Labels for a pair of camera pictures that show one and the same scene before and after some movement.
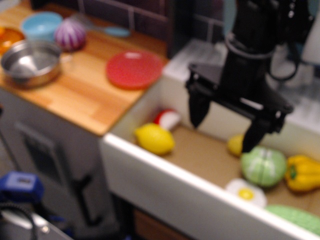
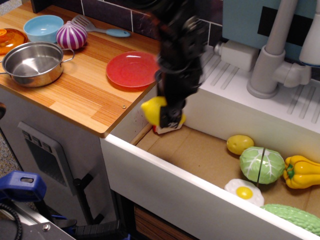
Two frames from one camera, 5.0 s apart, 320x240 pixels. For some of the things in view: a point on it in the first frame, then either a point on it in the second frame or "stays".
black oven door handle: [79, 184] stays
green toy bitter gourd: [309, 221] stays
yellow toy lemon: [155, 138] to [151, 108]
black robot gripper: [242, 81] to [180, 76]
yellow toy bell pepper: [302, 173] stays
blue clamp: [21, 187] stays
